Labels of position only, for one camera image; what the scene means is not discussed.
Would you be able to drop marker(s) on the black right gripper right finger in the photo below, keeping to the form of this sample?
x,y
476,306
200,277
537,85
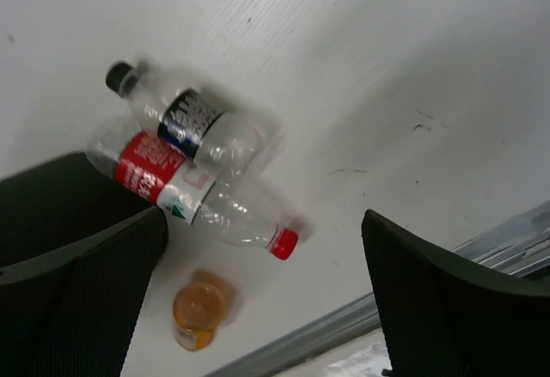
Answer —
x,y
444,315

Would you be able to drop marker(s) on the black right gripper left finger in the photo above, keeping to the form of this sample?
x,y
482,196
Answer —
x,y
78,319

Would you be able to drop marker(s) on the clear bottle red label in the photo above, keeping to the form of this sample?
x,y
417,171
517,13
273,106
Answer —
x,y
242,212

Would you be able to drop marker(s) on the clear bottle black label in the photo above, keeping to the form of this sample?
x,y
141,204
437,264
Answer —
x,y
171,104

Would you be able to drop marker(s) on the orange juice bottle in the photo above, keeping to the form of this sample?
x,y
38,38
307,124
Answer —
x,y
199,308

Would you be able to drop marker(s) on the aluminium table edge rail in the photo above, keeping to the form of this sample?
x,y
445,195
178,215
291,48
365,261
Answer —
x,y
518,247

